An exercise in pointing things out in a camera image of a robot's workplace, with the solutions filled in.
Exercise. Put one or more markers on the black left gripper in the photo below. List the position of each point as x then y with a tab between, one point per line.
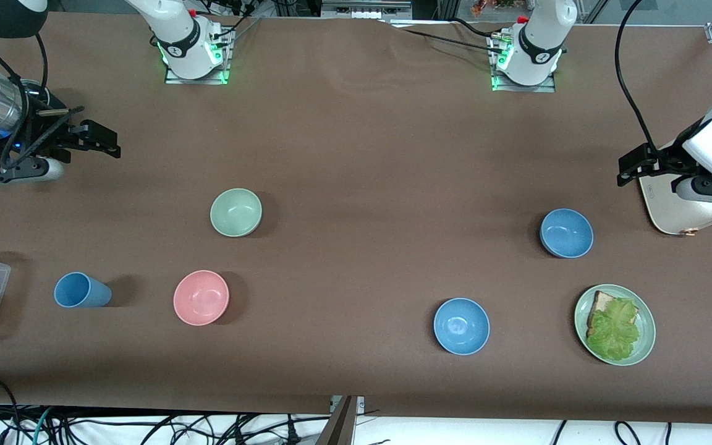
663	157

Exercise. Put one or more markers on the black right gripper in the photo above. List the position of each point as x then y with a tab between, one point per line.
39	123

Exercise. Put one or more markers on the blue bowl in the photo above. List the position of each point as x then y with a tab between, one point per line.
566	233
461	326

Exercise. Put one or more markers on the green bowl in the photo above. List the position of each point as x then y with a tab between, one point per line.
235	212

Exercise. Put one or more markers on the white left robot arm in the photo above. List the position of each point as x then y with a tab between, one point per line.
538	43

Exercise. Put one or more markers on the pink bowl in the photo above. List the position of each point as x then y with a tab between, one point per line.
201	297

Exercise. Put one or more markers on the cream toaster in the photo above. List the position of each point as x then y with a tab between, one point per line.
671	213

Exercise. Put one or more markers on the glass lid blue knob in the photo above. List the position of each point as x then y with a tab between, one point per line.
38	93

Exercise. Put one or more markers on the white bread slice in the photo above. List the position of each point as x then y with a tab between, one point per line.
600	303

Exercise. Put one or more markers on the blue cup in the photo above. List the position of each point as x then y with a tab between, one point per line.
81	290

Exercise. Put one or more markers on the green plate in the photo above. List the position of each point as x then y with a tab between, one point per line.
648	327

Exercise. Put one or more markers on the green lettuce leaf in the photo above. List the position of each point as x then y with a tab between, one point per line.
615	330

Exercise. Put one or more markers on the brown table mat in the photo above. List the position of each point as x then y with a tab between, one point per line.
356	154

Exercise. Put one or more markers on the grey metal device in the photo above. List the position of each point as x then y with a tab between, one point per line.
365	7

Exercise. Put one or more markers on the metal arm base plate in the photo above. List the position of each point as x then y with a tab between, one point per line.
198	79
547	86

